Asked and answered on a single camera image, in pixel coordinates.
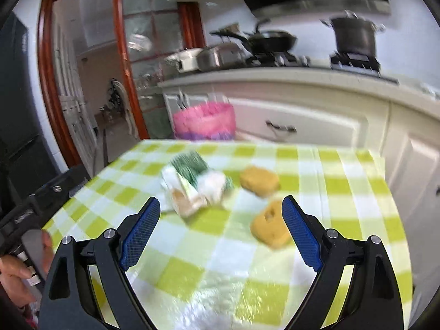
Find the black gas stove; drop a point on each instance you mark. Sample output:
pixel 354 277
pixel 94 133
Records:
pixel 347 63

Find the yellow sponge with hole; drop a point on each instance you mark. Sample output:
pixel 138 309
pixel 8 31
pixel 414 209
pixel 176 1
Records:
pixel 269 226

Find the black stock pot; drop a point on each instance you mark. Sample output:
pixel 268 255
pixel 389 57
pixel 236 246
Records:
pixel 354 34

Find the person's left hand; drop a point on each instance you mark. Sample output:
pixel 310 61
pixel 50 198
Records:
pixel 13 271

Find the white rice cooker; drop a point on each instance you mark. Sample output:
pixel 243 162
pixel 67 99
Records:
pixel 185 60

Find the white green plastic package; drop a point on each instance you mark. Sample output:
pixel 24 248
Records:
pixel 190 184

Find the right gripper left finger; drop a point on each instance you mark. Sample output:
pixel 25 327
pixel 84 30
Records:
pixel 69 300

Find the pink-lined trash bin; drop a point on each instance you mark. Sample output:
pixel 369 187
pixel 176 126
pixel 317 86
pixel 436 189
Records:
pixel 208 121

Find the white lower kitchen cabinets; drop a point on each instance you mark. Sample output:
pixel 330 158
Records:
pixel 325 107

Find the stainless steel pressure cooker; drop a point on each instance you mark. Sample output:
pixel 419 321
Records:
pixel 220 56

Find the green checkered tablecloth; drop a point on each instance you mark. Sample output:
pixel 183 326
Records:
pixel 209 271

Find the white dining chair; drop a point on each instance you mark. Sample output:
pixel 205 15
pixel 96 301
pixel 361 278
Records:
pixel 118 98

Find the black wok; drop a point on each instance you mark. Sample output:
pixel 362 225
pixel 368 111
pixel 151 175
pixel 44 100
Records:
pixel 262 42

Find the red framed glass sliding door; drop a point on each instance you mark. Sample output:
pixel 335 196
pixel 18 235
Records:
pixel 49 87

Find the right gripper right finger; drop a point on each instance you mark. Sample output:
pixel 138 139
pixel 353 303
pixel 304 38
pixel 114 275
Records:
pixel 373 299

